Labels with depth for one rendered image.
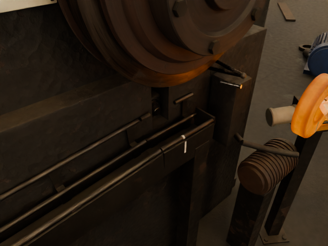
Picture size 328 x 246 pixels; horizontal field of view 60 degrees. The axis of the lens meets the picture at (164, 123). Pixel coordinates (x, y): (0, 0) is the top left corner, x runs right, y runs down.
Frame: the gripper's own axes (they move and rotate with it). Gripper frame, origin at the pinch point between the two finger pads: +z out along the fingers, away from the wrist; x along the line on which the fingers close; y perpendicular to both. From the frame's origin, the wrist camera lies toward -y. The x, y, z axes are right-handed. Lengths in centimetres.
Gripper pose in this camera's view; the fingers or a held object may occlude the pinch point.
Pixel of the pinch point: (318, 99)
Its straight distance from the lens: 74.8
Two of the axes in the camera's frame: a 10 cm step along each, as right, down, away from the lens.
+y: 1.9, -6.4, -7.4
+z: -6.3, -6.6, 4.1
